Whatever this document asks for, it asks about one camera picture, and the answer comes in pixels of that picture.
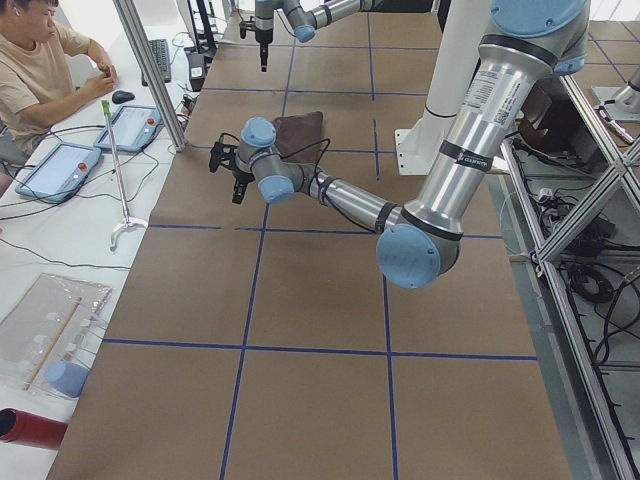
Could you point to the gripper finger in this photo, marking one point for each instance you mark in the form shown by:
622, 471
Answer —
263, 49
239, 191

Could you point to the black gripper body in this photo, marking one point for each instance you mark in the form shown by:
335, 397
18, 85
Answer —
243, 176
262, 31

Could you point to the brown t-shirt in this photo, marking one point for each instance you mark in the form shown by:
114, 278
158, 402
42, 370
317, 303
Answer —
298, 136

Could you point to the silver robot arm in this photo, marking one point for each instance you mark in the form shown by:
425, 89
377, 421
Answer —
524, 42
304, 24

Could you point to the black keyboard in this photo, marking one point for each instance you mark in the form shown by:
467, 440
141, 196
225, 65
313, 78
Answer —
161, 54

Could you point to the green grabber tool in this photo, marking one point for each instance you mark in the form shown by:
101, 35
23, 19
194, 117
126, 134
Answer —
128, 221

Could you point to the far teach pendant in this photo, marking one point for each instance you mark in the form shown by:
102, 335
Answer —
134, 127

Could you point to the teach pendant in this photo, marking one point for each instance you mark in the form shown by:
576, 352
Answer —
134, 127
60, 174

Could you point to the black computer mouse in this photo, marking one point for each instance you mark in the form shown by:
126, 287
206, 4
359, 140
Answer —
120, 96

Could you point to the near teach pendant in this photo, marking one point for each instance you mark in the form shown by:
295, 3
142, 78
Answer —
60, 174

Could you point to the seated person beige shirt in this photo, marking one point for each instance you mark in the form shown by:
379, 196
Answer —
37, 90

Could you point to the silver foil bag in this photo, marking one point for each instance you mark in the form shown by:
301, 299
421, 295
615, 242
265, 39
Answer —
58, 319

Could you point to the blue plastic cup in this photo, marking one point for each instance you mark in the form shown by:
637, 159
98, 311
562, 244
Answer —
67, 378

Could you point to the red cylinder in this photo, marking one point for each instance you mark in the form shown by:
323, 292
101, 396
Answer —
28, 429

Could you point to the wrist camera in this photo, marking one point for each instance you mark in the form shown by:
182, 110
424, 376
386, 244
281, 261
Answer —
222, 155
245, 27

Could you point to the aluminium frame post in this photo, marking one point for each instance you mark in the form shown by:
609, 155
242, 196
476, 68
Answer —
138, 41

